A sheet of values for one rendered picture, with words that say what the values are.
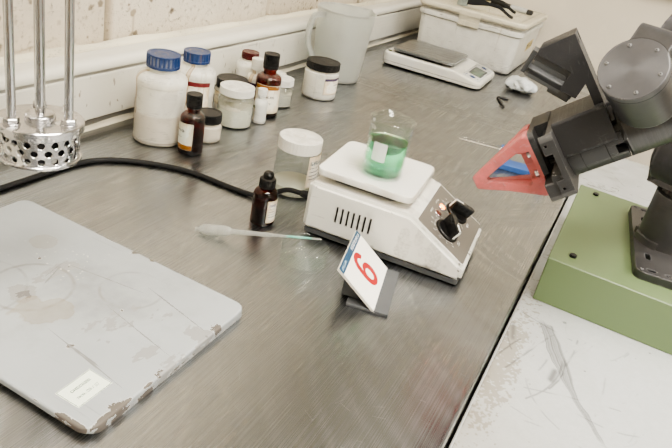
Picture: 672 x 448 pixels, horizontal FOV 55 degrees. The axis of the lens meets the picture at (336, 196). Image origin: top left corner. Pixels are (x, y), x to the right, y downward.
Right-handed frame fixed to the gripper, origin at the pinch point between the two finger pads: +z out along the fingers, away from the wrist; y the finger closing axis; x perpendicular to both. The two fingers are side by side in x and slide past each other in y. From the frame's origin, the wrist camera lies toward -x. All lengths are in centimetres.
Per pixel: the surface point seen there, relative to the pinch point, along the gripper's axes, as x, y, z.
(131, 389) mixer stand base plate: -3.1, 33.6, 22.5
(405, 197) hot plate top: -1.3, 0.2, 8.8
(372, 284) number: 4.5, 8.0, 13.4
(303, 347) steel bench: 3.6, 20.2, 16.2
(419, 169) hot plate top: -1.7, -8.9, 9.2
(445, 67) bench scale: -5, -92, 23
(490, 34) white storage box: -6, -116, 14
